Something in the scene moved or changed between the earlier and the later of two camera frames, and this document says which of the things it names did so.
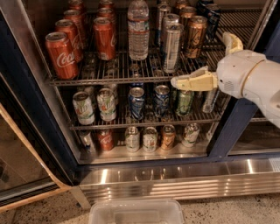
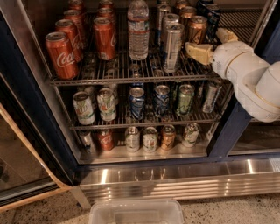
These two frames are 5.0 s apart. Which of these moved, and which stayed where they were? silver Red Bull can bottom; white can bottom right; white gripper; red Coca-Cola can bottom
Moved: white gripper
Stayed: silver Red Bull can bottom; white can bottom right; red Coca-Cola can bottom
